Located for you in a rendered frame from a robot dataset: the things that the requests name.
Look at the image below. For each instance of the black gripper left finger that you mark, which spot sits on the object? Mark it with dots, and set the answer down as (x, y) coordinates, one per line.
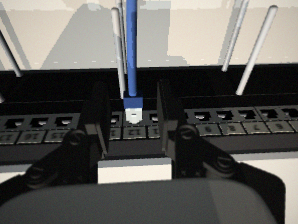
(75, 161)

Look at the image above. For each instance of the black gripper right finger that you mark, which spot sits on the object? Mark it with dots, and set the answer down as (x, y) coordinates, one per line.
(194, 157)

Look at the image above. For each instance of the white and blue cable plug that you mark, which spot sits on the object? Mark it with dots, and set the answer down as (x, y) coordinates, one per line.
(133, 106)

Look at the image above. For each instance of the dark blue patch cord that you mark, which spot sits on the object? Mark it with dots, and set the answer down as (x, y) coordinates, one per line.
(131, 34)

